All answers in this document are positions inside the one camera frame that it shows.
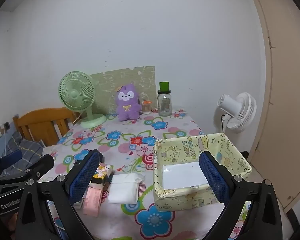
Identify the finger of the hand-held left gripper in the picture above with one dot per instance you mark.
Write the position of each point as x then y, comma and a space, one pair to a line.
42, 163
13, 156

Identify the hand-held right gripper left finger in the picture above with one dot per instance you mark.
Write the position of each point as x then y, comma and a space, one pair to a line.
86, 175

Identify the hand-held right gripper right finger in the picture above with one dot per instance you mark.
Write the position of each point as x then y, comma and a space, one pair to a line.
213, 178

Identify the cartoon print pouch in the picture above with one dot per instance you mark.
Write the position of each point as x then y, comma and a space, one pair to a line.
105, 168

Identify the pink fabric pouch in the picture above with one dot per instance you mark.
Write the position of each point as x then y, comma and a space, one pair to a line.
92, 202

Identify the white cloth pouch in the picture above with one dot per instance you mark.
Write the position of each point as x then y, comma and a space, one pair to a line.
122, 188

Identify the yellow fabric storage box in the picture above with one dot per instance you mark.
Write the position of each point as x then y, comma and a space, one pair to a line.
175, 152

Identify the grey plaid bedding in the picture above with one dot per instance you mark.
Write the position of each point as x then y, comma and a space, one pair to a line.
27, 150

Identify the wooden bed headboard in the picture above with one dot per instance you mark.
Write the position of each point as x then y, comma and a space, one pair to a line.
40, 120

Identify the floral tablecloth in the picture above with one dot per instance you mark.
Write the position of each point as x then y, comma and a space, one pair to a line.
110, 222

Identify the white standing fan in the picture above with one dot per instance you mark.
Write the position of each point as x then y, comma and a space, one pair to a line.
242, 112

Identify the green desk fan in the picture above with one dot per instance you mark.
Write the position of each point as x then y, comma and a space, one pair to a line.
73, 95

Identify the purple plush toy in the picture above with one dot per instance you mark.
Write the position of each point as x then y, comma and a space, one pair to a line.
127, 110

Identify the glass jar with green lid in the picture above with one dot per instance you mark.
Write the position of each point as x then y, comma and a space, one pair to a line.
164, 105

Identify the small jar with orange lid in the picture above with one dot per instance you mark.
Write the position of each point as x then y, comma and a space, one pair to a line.
146, 108

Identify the beige patterned board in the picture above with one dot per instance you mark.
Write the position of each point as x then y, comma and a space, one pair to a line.
107, 80

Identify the beige door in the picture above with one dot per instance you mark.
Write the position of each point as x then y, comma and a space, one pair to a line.
285, 92

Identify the wall socket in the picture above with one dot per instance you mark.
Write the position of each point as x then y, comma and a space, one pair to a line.
7, 125

